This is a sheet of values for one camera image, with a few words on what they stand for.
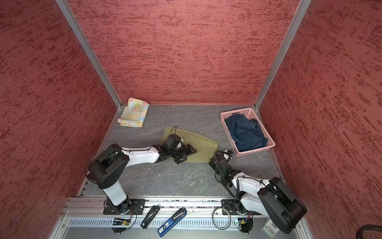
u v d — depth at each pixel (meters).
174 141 0.72
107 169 0.47
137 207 0.74
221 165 0.67
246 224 0.71
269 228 0.66
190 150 0.82
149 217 0.69
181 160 0.83
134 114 1.14
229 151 0.83
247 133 0.95
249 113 1.10
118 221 0.73
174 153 0.77
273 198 0.43
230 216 0.71
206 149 0.92
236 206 0.65
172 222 0.67
